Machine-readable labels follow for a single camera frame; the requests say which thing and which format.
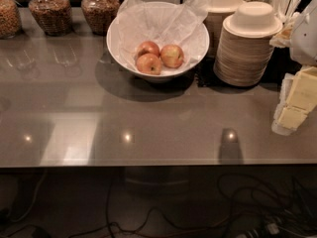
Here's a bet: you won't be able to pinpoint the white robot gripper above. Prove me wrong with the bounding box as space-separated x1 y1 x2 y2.
271 0 317 136

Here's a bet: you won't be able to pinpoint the red apple right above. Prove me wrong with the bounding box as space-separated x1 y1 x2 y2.
160 45 184 68

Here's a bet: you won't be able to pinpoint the red apple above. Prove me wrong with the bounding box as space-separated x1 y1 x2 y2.
136 54 161 75
136 41 159 58
160 45 184 68

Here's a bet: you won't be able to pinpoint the white ceramic bowl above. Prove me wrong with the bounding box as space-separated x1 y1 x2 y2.
106 1 211 84

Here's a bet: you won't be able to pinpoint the red apple front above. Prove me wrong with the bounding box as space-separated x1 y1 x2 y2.
136 54 161 75

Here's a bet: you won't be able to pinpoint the red apple back left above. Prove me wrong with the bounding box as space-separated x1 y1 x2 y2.
136 41 159 58

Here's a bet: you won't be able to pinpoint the front stack of paper bowls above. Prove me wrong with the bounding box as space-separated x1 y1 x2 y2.
213 2 282 87

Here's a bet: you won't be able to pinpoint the stack of paper bowls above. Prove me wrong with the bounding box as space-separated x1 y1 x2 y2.
204 0 244 58
213 2 282 87

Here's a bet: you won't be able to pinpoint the white plastic cutlery bunch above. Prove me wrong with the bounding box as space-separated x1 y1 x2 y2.
244 0 301 48

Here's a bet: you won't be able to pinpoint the rear stack of paper bowls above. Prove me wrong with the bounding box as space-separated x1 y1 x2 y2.
204 0 244 58

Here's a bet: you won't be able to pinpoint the white paper liner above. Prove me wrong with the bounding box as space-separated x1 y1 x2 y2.
114 0 209 71

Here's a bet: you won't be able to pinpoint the right glass cereal jar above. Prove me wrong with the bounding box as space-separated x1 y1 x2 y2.
81 0 120 36

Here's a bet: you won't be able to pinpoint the glass cereal jar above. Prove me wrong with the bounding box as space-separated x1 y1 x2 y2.
81 0 120 36
0 0 22 39
28 0 72 36

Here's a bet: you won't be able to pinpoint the middle glass cereal jar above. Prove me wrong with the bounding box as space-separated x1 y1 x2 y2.
28 0 72 36

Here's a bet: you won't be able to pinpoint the left glass cereal jar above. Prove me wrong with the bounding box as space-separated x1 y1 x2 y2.
0 0 22 39

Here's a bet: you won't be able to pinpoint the black cables on floor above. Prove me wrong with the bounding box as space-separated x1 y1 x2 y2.
0 169 317 238

